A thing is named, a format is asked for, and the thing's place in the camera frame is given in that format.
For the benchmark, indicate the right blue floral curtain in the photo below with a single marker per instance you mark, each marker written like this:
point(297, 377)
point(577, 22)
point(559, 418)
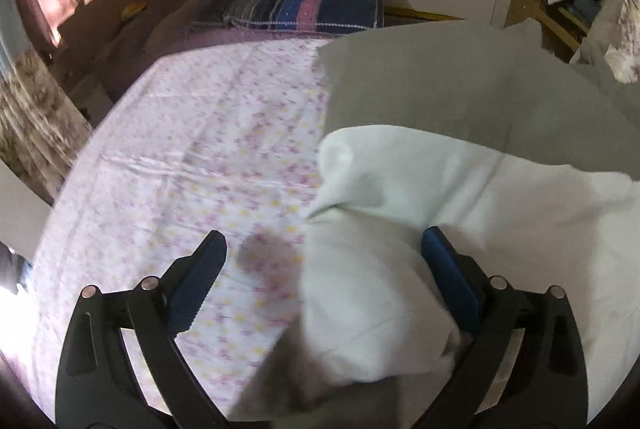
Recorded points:
point(614, 38)

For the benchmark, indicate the wooden bedside cabinet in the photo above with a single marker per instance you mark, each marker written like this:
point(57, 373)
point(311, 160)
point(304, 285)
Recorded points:
point(562, 31)

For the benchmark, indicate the olive and white jacket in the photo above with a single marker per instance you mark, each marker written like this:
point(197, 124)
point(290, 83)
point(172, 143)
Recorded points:
point(527, 164)

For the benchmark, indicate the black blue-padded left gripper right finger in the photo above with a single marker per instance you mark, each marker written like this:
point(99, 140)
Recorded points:
point(524, 366)

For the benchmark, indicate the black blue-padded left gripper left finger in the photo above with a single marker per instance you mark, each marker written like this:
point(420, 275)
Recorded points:
point(120, 365)

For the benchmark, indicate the left blue floral curtain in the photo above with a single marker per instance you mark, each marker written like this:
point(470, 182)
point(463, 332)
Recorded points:
point(42, 131)

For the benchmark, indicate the bed with maroon base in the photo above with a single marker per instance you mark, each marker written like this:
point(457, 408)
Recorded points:
point(97, 42)

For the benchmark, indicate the blue floral curtain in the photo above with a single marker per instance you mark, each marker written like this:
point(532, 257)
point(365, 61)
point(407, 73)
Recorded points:
point(614, 38)
point(42, 131)

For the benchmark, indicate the pink floral bed sheet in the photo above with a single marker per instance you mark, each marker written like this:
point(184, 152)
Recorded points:
point(223, 139)

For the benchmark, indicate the yellow toy on bed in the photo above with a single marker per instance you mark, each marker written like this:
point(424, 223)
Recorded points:
point(131, 11)

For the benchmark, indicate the white board at left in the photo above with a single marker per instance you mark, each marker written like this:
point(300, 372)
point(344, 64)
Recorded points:
point(23, 214)

